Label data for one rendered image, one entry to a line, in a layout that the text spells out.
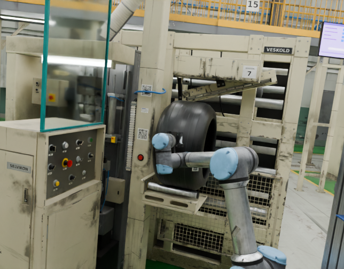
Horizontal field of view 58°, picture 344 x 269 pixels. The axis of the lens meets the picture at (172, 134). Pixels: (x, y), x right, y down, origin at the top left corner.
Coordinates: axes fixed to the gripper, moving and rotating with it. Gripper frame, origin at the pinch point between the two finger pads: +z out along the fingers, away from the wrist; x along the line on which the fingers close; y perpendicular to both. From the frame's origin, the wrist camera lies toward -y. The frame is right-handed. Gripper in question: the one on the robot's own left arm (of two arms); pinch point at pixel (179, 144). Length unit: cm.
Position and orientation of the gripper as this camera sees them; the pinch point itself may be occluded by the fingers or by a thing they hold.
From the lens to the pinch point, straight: 176.3
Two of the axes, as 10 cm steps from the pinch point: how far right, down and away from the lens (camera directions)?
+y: 1.4, -9.9, -0.2
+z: 3.0, 0.2, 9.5
